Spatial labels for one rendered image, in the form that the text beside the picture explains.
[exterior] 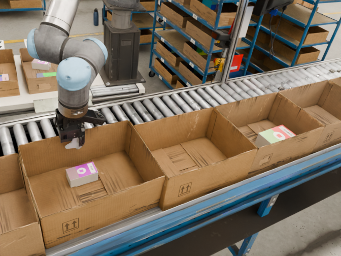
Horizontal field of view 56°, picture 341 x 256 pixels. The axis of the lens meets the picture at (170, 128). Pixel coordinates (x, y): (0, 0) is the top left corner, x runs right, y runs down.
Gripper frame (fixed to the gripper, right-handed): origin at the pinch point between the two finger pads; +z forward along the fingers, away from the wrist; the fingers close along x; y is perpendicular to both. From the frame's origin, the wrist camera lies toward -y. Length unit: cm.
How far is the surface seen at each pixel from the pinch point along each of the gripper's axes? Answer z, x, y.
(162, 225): 0.6, 38.3, -15.6
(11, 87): 37, -72, 13
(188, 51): 71, -120, -139
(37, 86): 38, -71, 0
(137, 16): 130, -262, -161
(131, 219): 5.3, 31.3, -8.5
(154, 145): 7.7, 3.9, -30.9
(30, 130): 36, -40, 10
